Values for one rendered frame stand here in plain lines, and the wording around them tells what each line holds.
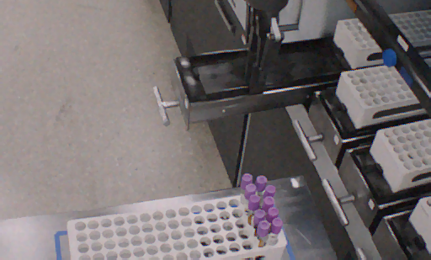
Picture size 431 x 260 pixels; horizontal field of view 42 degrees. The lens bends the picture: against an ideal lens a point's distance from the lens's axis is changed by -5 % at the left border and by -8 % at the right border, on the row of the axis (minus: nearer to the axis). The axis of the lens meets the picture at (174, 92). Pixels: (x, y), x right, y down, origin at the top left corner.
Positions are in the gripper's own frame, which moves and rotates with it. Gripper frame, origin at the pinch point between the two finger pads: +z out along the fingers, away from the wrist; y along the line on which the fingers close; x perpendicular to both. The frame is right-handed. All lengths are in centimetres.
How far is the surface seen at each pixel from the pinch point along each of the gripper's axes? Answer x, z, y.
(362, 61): -23.6, 1.1, -0.5
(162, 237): 25.8, -2.7, -32.7
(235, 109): 4.3, 6.8, -2.2
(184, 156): -3, 84, 51
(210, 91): 8.4, 3.9, 0.9
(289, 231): 5.8, 2.4, -33.5
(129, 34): 3, 84, 122
